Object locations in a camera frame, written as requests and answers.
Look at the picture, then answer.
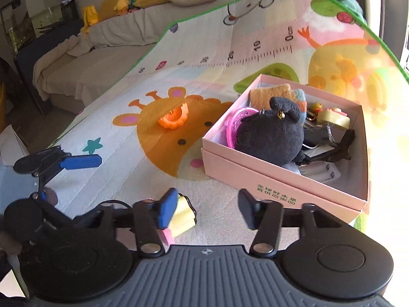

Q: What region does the pink plastic strainer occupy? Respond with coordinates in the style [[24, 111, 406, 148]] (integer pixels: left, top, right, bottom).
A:
[[226, 107, 260, 149]]

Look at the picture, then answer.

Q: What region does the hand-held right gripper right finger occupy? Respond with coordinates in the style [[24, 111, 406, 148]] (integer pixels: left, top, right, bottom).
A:
[[238, 188, 351, 257]]

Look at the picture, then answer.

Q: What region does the yellow pink block toy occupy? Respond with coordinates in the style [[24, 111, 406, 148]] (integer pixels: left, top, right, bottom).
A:
[[162, 194, 197, 247]]

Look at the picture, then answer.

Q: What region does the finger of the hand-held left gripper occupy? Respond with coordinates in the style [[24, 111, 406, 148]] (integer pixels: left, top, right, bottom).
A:
[[35, 145, 103, 177], [40, 191, 77, 228]]

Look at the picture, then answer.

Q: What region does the white battery charger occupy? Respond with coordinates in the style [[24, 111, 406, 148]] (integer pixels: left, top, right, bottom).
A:
[[300, 162, 341, 183]]

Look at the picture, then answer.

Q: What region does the yellow chick plush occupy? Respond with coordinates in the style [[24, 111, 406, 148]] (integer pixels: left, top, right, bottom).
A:
[[113, 0, 130, 15]]

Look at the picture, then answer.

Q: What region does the black plush toy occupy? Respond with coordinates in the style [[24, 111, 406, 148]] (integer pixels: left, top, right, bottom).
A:
[[235, 96, 306, 167]]

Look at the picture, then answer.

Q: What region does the glass fish tank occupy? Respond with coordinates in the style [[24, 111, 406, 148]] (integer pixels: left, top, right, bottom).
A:
[[0, 0, 78, 52]]

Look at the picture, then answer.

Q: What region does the small yellow backpack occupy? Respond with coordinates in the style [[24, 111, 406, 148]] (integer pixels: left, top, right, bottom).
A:
[[81, 5, 100, 34]]

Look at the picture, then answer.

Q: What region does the white sheet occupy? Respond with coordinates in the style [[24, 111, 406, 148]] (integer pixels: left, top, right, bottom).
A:
[[0, 125, 31, 171]]

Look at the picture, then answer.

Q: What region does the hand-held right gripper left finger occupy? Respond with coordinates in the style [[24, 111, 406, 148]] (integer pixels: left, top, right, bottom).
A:
[[74, 188, 179, 258]]

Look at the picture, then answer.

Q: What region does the cartoon play mat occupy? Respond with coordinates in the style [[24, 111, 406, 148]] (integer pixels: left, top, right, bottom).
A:
[[46, 0, 409, 253]]

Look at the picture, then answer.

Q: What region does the pink cardboard box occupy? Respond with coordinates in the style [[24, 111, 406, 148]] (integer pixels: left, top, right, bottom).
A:
[[201, 73, 370, 225]]

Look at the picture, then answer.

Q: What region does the black hair clip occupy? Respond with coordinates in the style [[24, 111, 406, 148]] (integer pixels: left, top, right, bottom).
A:
[[332, 129, 356, 162]]

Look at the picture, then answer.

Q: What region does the orange ring toy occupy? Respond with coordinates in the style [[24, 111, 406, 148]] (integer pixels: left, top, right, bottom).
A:
[[158, 102, 190, 131]]

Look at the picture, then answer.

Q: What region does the sofa with beige cover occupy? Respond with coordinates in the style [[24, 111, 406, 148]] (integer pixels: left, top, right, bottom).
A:
[[33, 0, 232, 116]]

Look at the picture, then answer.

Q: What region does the yellow square cushion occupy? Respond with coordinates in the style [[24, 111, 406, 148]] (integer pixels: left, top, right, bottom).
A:
[[99, 0, 121, 21]]

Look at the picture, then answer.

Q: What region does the knitted multicolour pouch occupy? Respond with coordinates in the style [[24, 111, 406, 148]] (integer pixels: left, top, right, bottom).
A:
[[249, 84, 308, 113]]

